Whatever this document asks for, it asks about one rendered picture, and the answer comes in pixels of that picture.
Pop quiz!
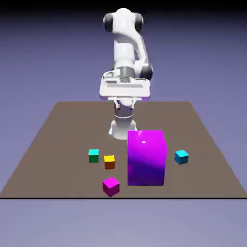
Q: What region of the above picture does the small orange cube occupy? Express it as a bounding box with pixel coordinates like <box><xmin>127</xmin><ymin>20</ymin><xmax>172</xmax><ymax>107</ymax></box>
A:
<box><xmin>103</xmin><ymin>155</ymin><xmax>116</xmax><ymax>170</ymax></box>

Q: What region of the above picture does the small blue cube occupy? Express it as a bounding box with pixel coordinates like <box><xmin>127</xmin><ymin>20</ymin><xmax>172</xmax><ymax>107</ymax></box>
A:
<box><xmin>174</xmin><ymin>150</ymin><xmax>190</xmax><ymax>165</ymax></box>

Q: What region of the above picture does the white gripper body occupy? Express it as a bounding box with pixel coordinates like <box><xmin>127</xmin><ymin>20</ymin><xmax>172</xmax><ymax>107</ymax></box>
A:
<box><xmin>99</xmin><ymin>77</ymin><xmax>151</xmax><ymax>101</ymax></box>

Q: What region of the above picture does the small green cube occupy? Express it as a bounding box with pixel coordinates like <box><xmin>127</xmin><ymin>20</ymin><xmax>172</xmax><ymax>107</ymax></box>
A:
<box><xmin>88</xmin><ymin>149</ymin><xmax>100</xmax><ymax>164</ymax></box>

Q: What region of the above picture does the small magenta cube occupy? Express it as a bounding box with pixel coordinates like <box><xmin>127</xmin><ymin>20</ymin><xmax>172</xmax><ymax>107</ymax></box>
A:
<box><xmin>102</xmin><ymin>177</ymin><xmax>121</xmax><ymax>197</ymax></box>

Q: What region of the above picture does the large magenta box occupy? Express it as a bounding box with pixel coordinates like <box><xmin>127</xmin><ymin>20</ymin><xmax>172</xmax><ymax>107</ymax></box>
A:
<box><xmin>127</xmin><ymin>130</ymin><xmax>168</xmax><ymax>187</ymax></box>

